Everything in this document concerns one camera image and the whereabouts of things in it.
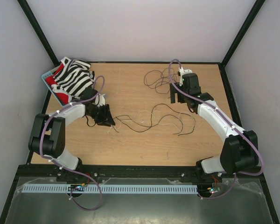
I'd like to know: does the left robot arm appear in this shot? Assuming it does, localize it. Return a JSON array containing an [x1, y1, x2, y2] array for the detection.
[[28, 87, 115, 181]]

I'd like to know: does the light blue plastic basket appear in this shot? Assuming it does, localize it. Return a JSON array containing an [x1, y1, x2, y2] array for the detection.
[[42, 69, 97, 107]]

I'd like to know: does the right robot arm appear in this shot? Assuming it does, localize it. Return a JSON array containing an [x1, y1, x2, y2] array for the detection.
[[170, 69, 259, 182]]

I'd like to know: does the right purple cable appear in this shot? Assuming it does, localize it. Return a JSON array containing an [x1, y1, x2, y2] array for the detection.
[[168, 58, 265, 201]]

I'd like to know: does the purple cable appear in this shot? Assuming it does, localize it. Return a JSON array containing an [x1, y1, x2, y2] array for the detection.
[[168, 58, 265, 201], [40, 75, 105, 211]]

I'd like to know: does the red cloth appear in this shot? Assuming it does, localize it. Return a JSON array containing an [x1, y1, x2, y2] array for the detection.
[[45, 64, 72, 105]]

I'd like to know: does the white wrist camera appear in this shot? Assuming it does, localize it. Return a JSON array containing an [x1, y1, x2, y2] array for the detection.
[[94, 94, 105, 107], [178, 67, 193, 76]]

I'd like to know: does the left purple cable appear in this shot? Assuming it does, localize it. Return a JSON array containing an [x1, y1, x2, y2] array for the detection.
[[40, 75, 105, 211]]

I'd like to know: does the white wire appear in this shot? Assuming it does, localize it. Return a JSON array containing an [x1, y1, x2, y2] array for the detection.
[[107, 110, 204, 135]]

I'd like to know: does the wire bundle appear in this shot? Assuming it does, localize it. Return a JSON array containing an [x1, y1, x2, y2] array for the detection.
[[143, 67, 180, 94]]

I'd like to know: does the light blue slotted cable duct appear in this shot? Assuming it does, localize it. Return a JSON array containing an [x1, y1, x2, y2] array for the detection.
[[21, 184, 197, 195]]

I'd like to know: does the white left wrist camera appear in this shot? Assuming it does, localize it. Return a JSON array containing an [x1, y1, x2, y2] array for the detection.
[[94, 94, 105, 107]]

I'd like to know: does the zebra striped cloth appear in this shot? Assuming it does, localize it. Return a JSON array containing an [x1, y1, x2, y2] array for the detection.
[[51, 57, 95, 98]]

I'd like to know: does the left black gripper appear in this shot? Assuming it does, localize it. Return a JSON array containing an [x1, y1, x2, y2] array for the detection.
[[88, 103, 115, 126]]

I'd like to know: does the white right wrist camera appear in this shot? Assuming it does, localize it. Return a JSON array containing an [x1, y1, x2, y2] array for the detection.
[[178, 67, 193, 76]]

